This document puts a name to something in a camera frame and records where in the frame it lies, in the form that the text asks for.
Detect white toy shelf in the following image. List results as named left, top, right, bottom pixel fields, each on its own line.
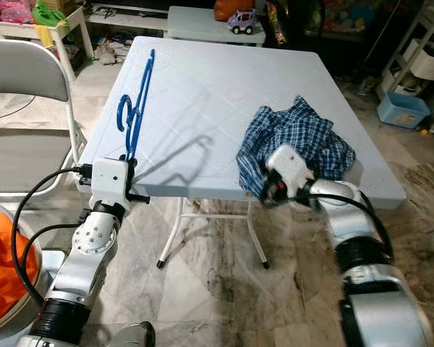
left=0, top=0, right=91, bottom=62

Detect white storage shelf unit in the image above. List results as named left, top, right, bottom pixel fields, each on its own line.
left=376, top=7, right=434, bottom=98

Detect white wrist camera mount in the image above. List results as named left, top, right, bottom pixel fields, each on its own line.
left=87, top=158, right=131, bottom=210
left=266, top=145, right=315, bottom=200

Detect scattered floor toys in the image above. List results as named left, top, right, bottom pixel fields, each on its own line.
left=94, top=40, right=135, bottom=67

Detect blue plaid shirt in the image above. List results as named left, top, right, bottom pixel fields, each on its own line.
left=235, top=95, right=355, bottom=200

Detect green bag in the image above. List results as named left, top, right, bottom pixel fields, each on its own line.
left=33, top=1, right=66, bottom=28

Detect light grey side table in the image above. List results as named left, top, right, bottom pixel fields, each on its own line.
left=166, top=6, right=267, bottom=46

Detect blue plastic hanger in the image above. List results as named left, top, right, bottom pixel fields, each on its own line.
left=117, top=49, right=156, bottom=161

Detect orange shirt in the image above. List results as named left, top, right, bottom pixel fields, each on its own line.
left=0, top=206, right=41, bottom=333

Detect dark toy cabinet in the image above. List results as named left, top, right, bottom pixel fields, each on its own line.
left=293, top=0, right=420, bottom=40

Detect pink backpack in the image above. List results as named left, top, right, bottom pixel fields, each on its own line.
left=0, top=0, right=33, bottom=24

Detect light blue plastic bin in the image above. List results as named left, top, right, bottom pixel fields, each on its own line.
left=376, top=90, right=431, bottom=129

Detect yellow cloth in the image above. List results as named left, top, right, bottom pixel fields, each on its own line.
left=38, top=25, right=55, bottom=48

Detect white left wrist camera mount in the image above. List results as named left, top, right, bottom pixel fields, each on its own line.
left=87, top=158, right=131, bottom=210

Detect orange bag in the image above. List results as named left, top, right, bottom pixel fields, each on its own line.
left=213, top=0, right=255, bottom=21

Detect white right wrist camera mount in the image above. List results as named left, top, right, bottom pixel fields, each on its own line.
left=266, top=145, right=315, bottom=200

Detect grey folding chair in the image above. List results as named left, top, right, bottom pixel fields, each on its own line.
left=0, top=40, right=88, bottom=196

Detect toy car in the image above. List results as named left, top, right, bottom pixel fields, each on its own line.
left=228, top=9, right=260, bottom=35

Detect white folding table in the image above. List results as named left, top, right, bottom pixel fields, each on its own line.
left=76, top=36, right=407, bottom=270

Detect white low shelf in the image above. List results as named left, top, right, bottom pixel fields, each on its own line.
left=87, top=0, right=171, bottom=33

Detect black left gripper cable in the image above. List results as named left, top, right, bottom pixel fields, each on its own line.
left=20, top=210, right=95, bottom=290

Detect black left wrist camera cable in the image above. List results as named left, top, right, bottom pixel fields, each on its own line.
left=11, top=165, right=98, bottom=308

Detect grey round basin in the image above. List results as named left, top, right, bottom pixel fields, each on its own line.
left=0, top=239, right=48, bottom=337

